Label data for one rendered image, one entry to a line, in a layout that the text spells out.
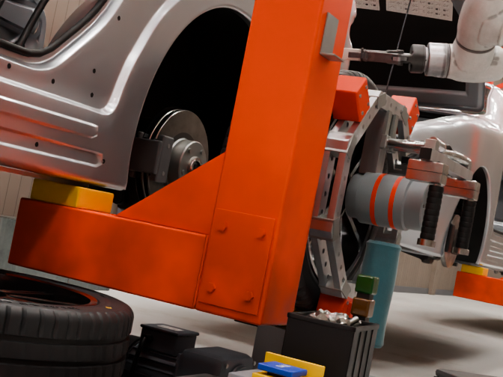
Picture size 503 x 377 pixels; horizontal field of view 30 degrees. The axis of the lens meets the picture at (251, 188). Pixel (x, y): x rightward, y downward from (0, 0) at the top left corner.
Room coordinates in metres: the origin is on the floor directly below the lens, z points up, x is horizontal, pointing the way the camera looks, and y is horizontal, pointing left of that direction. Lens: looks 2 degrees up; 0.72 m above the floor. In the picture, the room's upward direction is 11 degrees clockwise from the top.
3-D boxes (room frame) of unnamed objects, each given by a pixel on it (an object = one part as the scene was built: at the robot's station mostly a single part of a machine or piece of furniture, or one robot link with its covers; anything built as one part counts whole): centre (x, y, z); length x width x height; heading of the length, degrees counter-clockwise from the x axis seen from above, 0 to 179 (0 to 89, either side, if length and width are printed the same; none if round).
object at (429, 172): (2.26, -0.41, 0.93); 0.09 x 0.05 x 0.05; 63
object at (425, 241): (2.25, -0.44, 0.83); 0.04 x 0.04 x 0.16
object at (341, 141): (2.51, -0.30, 0.85); 0.54 x 0.07 x 0.54; 153
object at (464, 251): (2.55, -0.59, 0.83); 0.04 x 0.04 x 0.16
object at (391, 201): (2.48, -0.37, 0.85); 0.21 x 0.14 x 0.14; 63
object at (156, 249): (2.18, 0.27, 0.69); 0.52 x 0.17 x 0.35; 63
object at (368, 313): (2.04, -0.29, 0.59); 0.04 x 0.04 x 0.04; 63
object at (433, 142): (2.36, -0.37, 1.03); 0.19 x 0.18 x 0.11; 63
